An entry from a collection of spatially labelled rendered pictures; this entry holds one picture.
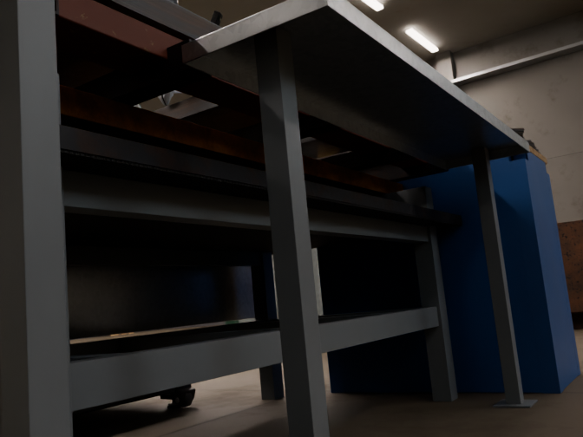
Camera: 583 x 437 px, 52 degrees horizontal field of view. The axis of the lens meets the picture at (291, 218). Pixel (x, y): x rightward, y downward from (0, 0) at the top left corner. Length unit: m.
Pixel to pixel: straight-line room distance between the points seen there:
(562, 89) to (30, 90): 11.57
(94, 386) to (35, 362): 0.29
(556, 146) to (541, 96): 0.97
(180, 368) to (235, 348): 0.14
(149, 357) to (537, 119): 11.28
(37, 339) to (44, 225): 0.10
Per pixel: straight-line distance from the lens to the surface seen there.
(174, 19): 1.09
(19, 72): 0.61
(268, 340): 1.14
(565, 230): 4.39
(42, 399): 0.58
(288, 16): 0.86
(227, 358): 1.05
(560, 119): 11.87
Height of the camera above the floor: 0.34
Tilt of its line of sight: 8 degrees up
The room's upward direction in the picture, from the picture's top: 5 degrees counter-clockwise
